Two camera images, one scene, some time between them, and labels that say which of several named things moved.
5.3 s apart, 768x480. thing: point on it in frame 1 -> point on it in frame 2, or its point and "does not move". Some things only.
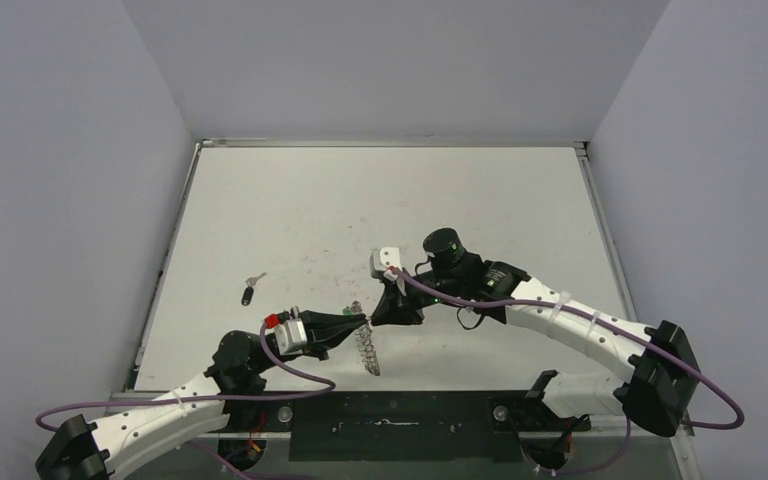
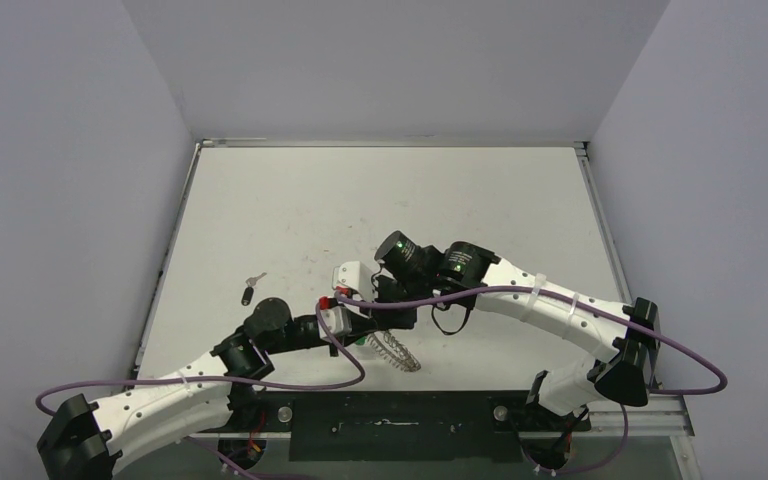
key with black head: [248, 294] does not move
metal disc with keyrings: [364, 340] -> [388, 347]
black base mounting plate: [398, 426] does not move
